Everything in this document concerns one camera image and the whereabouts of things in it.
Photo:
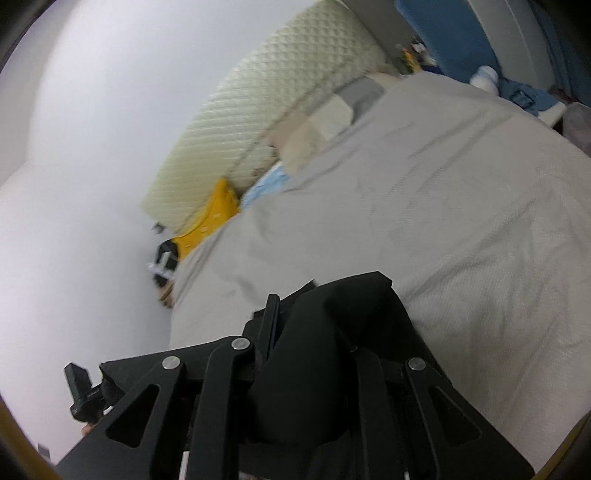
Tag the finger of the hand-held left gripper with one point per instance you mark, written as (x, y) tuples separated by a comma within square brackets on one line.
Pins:
[(76, 381)]

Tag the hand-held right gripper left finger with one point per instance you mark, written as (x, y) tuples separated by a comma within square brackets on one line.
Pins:
[(221, 392)]

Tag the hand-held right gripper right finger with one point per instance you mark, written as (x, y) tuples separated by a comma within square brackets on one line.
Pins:
[(369, 397)]

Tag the black puffer jacket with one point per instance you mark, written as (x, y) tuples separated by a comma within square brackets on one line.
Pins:
[(314, 369)]

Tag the wooden nightstand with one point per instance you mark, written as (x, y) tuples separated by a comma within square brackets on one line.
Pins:
[(167, 295)]

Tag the black bag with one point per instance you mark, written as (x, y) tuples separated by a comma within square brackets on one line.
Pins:
[(167, 258)]

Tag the yellow pillow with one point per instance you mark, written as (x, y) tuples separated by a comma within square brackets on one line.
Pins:
[(207, 226)]

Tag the bed with grey sheet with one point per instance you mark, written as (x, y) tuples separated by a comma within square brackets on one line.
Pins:
[(438, 207)]

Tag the light blue printed cloth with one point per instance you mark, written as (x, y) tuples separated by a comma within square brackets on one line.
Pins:
[(265, 187)]

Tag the beige pillow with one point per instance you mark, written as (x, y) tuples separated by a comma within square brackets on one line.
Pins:
[(298, 147)]

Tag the cream pillow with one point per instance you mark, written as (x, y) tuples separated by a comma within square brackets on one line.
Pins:
[(330, 117)]

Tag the cream quilted headboard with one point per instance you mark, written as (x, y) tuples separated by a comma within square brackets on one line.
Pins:
[(277, 101)]

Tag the grey pillow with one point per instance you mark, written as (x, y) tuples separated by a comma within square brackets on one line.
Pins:
[(360, 94)]

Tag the blue cloth with buckle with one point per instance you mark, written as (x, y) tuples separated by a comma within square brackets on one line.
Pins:
[(526, 99)]

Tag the white round object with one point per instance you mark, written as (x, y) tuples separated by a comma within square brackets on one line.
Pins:
[(485, 77)]

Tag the translucent plastic bin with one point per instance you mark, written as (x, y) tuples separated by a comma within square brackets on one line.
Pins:
[(578, 127)]

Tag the group of cosmetic bottles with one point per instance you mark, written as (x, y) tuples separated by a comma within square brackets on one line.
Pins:
[(413, 57)]

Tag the blue padded board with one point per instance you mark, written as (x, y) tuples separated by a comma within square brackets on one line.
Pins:
[(448, 37)]

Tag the low wall socket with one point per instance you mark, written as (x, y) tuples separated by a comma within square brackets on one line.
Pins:
[(43, 450)]

